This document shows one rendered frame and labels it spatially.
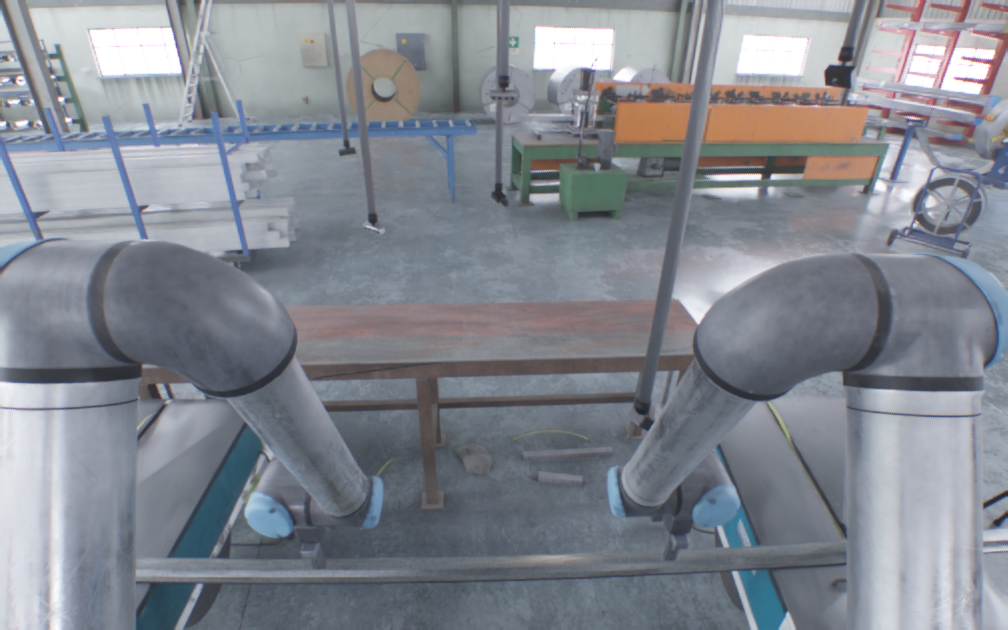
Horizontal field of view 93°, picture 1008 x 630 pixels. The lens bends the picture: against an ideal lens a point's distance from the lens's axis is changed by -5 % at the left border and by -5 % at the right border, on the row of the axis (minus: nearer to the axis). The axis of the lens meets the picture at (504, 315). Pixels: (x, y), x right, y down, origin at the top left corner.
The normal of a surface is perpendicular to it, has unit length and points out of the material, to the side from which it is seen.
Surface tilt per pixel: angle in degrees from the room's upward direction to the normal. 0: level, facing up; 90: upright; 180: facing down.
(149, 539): 0
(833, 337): 81
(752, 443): 0
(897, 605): 69
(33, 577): 59
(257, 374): 99
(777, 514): 0
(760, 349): 84
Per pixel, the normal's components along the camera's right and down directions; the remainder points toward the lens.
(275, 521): -0.10, 0.49
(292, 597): 0.02, -0.87
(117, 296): 0.15, -0.01
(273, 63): 0.18, 0.49
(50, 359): 0.45, -0.02
